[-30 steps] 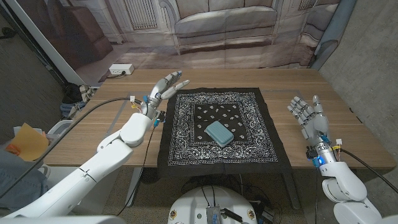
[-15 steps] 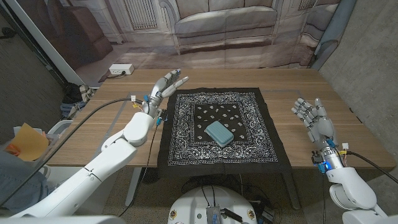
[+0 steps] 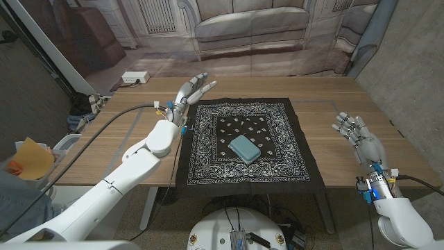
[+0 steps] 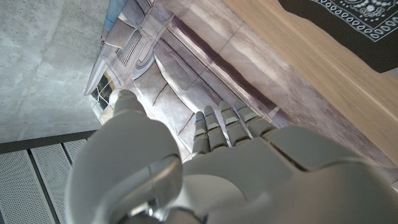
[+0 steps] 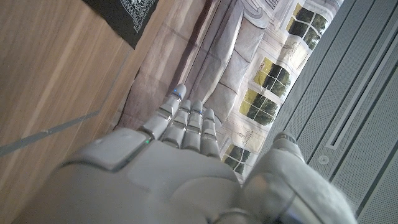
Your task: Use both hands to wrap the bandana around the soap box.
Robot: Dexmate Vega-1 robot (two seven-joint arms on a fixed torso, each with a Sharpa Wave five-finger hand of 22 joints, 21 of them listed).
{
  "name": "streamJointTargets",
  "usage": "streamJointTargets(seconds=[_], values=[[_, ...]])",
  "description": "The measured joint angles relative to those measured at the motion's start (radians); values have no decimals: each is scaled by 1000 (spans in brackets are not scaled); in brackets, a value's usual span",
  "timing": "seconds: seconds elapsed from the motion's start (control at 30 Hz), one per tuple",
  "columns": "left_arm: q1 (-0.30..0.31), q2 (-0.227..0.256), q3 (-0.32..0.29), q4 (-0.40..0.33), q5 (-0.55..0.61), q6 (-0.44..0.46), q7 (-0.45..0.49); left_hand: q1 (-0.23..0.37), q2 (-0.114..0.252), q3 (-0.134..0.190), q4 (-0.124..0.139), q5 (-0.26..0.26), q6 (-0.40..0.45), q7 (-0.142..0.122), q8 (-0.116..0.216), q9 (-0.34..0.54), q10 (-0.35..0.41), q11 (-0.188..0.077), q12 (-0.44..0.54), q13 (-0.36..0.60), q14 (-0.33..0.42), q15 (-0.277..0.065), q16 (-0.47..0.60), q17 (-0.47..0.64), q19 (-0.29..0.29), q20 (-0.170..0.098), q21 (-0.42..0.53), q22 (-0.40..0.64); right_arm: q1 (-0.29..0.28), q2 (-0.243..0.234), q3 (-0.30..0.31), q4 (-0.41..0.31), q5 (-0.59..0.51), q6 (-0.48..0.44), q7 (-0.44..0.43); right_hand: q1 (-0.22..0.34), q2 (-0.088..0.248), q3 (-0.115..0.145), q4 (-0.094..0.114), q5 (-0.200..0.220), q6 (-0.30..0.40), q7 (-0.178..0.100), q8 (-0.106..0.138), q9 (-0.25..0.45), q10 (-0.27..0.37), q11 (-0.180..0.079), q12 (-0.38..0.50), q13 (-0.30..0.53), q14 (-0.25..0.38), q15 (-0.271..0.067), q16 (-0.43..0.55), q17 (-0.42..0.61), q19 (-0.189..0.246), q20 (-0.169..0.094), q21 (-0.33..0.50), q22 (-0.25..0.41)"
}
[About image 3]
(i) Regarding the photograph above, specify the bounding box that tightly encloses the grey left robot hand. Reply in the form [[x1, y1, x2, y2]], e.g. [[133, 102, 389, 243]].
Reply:
[[164, 72, 219, 128]]

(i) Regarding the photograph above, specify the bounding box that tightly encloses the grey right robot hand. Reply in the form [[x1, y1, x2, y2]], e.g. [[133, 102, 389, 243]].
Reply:
[[331, 111, 400, 201]]

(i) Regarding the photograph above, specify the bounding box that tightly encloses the teal soap box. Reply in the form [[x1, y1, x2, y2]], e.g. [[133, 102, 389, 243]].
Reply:
[[228, 134, 262, 165]]

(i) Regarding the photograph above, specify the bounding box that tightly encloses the black paisley bandana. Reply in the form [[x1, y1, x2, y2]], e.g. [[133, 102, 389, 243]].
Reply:
[[175, 97, 325, 195]]

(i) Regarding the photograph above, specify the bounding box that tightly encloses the grey finned electronics box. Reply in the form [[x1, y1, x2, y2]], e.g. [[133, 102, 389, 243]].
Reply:
[[230, 228, 248, 250]]

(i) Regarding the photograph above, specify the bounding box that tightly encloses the white power strip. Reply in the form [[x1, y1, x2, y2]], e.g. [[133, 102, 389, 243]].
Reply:
[[121, 71, 151, 85]]

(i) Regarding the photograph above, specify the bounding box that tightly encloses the dark table leg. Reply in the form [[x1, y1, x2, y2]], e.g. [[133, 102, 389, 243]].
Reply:
[[314, 189, 336, 235]]

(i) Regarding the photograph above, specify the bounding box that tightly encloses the plaid cloth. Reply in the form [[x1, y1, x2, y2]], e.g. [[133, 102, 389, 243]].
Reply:
[[88, 93, 110, 114]]

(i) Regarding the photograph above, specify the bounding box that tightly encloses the printed sofa backdrop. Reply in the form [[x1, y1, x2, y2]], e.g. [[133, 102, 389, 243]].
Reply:
[[15, 0, 382, 95]]

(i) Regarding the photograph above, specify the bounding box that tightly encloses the black bag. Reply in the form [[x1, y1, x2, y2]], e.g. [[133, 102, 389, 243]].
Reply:
[[69, 92, 93, 115]]

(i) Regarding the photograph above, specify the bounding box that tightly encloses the blue grey cloth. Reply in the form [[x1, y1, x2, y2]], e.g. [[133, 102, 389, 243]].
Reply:
[[67, 113, 98, 133]]

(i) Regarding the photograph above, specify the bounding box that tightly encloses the blue grey rolled backdrop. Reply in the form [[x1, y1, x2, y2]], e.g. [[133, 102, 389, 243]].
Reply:
[[346, 0, 398, 79]]

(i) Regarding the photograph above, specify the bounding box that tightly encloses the white table leg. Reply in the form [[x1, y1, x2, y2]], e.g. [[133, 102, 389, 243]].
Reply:
[[139, 186, 160, 232]]

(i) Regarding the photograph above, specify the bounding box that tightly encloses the white plastic bin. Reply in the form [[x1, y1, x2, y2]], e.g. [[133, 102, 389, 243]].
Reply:
[[36, 133, 83, 190]]

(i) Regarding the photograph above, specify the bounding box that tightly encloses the white robot torso base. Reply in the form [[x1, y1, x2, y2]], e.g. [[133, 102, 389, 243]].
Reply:
[[186, 207, 288, 250]]

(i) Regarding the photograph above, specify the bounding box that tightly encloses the black connector block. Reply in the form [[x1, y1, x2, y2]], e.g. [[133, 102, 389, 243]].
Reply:
[[248, 232, 271, 249]]

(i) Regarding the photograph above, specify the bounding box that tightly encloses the tan paper envelope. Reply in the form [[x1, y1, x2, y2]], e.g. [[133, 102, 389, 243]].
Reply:
[[12, 137, 56, 181]]

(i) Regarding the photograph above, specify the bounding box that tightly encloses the orange plastic object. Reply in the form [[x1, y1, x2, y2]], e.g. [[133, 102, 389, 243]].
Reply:
[[6, 159, 24, 176]]

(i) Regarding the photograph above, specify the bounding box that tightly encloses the black clamp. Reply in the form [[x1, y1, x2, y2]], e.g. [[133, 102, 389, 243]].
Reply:
[[0, 30, 22, 44]]

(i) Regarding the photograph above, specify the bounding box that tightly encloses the white robot chest panel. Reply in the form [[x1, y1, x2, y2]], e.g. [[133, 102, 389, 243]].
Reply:
[[0, 241, 142, 250]]

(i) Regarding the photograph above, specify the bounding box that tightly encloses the person in blue jeans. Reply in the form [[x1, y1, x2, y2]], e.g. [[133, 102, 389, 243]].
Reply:
[[0, 169, 67, 240]]

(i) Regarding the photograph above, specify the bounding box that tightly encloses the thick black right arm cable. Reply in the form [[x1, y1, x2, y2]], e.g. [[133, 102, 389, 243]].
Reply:
[[395, 174, 444, 197]]

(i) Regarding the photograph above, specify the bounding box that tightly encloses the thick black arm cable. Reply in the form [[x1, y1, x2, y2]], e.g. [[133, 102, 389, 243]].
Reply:
[[395, 174, 444, 197], [0, 103, 167, 239]]

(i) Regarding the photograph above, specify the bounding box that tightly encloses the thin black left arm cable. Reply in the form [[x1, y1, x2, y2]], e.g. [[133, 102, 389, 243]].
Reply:
[[128, 131, 185, 242]]

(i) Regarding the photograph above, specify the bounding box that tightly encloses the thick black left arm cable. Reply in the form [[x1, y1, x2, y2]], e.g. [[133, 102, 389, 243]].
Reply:
[[0, 103, 167, 239]]

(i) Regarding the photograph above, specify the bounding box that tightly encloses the white backdrop frame pole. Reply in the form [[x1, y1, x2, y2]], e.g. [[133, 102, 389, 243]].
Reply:
[[6, 0, 96, 95]]

